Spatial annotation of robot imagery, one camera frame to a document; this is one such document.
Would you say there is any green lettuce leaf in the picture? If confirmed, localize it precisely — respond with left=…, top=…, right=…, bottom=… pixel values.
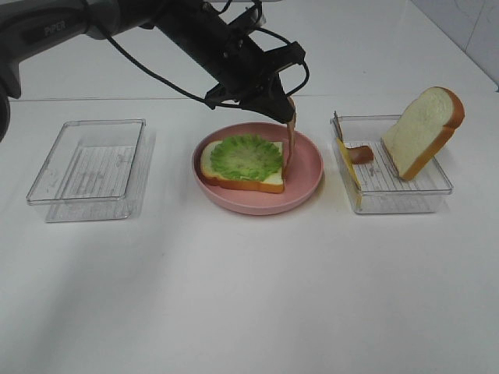
left=207, top=134, right=283, bottom=182

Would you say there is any left clear plastic tray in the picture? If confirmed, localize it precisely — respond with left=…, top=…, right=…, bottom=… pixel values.
left=26, top=119, right=154, bottom=223

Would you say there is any bread slice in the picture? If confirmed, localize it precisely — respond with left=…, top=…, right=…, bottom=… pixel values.
left=381, top=86, right=465, bottom=181
left=200, top=140, right=285, bottom=193

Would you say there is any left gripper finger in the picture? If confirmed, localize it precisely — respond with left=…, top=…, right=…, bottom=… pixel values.
left=237, top=91, right=293, bottom=123
left=268, top=73, right=295, bottom=117

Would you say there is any pink round plate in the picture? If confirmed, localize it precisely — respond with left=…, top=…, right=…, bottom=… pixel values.
left=192, top=122, right=324, bottom=216

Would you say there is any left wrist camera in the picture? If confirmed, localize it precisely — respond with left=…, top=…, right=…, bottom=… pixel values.
left=228, top=5, right=266, bottom=35

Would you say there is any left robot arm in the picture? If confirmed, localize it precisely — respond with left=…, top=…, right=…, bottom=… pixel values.
left=1, top=1, right=306, bottom=135

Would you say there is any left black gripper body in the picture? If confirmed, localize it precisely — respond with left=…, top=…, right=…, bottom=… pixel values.
left=154, top=1, right=305, bottom=108

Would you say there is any bacon strip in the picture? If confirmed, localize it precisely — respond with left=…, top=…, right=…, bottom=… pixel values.
left=285, top=97, right=296, bottom=174
left=333, top=111, right=374, bottom=165

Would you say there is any yellow cheese slice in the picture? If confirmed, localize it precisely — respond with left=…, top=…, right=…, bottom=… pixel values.
left=336, top=137, right=362, bottom=209

